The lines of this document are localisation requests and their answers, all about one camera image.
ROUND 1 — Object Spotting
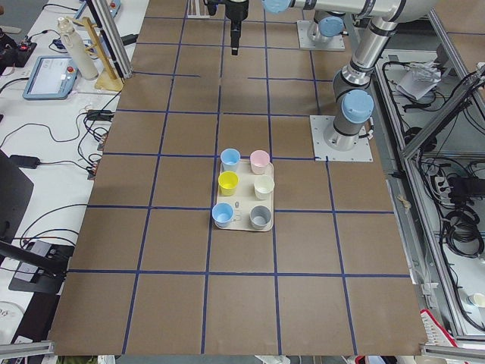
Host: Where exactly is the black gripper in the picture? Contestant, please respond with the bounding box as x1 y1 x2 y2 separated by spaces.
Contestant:
204 0 249 56

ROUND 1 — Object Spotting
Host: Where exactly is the grey plastic cup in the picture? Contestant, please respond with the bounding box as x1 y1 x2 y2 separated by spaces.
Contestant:
249 206 272 230

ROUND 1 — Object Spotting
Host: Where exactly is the light blue cup far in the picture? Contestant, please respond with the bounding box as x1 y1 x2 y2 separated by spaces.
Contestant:
221 148 241 172

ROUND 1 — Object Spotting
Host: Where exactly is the light blue cup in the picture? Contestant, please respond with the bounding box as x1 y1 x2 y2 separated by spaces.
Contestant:
221 148 241 172
211 202 234 228

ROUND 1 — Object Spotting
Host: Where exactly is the pink plastic cup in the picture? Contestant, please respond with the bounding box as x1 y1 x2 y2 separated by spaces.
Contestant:
249 150 270 175

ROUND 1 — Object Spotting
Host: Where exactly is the yellow plastic cup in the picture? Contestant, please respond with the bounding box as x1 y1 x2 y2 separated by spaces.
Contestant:
217 171 239 196

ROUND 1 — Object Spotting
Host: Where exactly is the cream plastic cup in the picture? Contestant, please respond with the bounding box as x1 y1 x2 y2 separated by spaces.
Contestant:
253 175 275 200

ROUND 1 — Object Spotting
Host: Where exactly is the light blue cup near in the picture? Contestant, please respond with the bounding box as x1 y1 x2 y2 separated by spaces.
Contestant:
211 202 234 228

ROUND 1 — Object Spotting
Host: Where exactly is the wooden mug tree stand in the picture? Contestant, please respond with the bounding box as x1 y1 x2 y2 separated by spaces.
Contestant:
71 17 123 92

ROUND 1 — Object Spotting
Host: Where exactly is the beige water bottle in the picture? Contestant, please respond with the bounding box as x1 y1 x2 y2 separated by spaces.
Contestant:
58 17 99 80

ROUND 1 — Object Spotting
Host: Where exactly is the beige plastic tray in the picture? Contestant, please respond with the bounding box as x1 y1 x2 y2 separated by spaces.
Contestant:
215 160 274 232

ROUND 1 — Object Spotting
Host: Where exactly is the blue teach pendant tablet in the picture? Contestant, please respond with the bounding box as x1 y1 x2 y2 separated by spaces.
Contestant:
23 56 78 100

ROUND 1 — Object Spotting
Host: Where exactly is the black power adapter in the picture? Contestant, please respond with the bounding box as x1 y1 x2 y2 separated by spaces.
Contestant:
9 155 41 169

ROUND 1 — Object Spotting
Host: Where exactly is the white wire cup rack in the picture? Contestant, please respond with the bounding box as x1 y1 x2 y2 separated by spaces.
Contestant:
186 0 211 19

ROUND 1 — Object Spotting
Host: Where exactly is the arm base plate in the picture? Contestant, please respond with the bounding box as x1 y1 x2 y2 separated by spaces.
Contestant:
310 115 374 162
296 17 345 52

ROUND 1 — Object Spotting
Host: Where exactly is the aluminium frame post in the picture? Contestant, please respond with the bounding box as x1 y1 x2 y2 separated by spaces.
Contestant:
86 0 133 79

